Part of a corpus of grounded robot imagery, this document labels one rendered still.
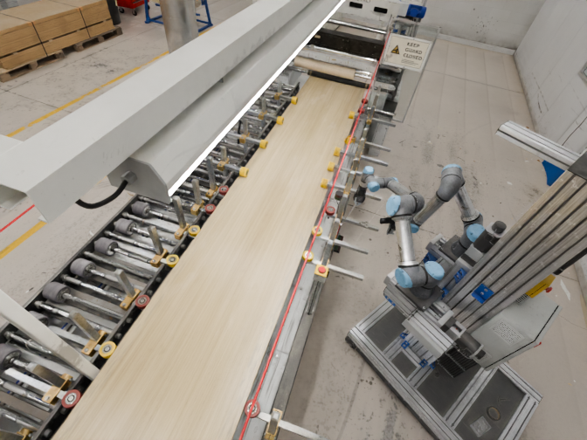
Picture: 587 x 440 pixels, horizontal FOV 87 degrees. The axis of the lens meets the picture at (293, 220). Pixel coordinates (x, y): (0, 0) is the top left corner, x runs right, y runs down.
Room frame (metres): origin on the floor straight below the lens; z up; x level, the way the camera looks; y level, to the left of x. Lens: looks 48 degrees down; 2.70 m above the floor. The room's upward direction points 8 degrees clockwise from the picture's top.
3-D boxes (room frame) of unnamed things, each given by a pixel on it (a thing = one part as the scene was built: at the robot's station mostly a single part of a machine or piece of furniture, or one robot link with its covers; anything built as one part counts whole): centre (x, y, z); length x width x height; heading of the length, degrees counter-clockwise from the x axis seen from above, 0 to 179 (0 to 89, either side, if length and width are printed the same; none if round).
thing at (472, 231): (1.43, -1.20, 1.21); 0.13 x 0.12 x 0.14; 165
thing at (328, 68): (4.14, -0.32, 1.05); 1.43 x 0.12 x 0.12; 78
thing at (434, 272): (1.07, -0.84, 1.21); 0.13 x 0.12 x 0.14; 107
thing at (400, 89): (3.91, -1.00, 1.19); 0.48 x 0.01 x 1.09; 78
